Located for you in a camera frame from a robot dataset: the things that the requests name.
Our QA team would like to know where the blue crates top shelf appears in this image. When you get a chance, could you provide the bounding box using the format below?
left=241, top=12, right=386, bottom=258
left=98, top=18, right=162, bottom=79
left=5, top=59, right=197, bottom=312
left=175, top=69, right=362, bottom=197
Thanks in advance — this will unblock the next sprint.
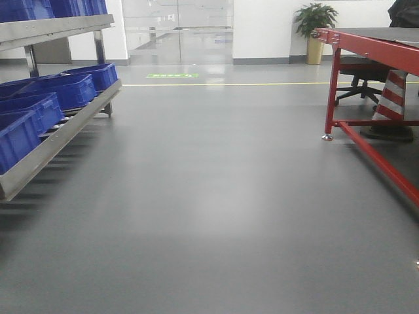
left=1, top=0, right=107, bottom=22

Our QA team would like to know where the blue crate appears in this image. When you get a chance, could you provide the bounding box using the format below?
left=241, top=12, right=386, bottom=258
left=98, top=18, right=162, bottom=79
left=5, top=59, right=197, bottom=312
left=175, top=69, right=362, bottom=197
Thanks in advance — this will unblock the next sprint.
left=60, top=63, right=118, bottom=92
left=1, top=92, right=64, bottom=135
left=1, top=74, right=98, bottom=111
left=1, top=111, right=40, bottom=174

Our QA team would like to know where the glass door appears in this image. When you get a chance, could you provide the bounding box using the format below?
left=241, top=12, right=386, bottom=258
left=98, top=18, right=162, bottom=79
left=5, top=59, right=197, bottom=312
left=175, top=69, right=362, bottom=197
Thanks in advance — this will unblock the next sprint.
left=122, top=0, right=234, bottom=65

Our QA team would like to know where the potted green plant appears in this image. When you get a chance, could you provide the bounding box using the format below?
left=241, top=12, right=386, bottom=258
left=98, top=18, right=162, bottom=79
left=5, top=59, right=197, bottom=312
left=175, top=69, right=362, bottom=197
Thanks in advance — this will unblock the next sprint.
left=294, top=3, right=338, bottom=65

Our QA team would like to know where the black office chair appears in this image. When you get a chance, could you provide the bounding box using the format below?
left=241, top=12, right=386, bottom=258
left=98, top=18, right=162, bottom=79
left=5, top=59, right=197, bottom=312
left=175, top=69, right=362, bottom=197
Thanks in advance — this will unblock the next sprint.
left=335, top=56, right=392, bottom=105

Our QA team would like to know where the red white traffic cone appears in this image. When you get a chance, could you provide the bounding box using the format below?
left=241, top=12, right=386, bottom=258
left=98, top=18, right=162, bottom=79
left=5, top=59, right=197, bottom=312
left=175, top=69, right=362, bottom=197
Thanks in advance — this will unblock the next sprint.
left=361, top=69, right=414, bottom=143

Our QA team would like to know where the blue crate nearest front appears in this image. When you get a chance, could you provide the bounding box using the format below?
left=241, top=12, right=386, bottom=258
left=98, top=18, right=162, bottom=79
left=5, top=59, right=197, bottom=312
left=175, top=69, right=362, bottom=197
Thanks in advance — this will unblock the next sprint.
left=1, top=111, right=40, bottom=174

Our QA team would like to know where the red metal work table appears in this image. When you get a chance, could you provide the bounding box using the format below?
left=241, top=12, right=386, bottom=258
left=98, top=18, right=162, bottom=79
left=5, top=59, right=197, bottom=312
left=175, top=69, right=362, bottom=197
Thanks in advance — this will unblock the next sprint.
left=317, top=27, right=418, bottom=222

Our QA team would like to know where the steel rack left side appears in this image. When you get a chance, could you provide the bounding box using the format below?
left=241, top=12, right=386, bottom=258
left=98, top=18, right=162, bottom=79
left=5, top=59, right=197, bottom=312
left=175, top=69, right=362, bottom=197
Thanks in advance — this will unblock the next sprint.
left=1, top=14, right=121, bottom=201

